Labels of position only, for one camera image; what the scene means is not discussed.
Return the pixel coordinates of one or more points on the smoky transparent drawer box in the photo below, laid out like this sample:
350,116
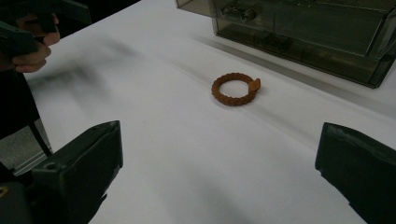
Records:
311,34

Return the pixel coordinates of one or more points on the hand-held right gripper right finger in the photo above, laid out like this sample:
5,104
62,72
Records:
361,168

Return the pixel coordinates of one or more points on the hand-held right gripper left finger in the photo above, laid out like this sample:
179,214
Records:
81,168

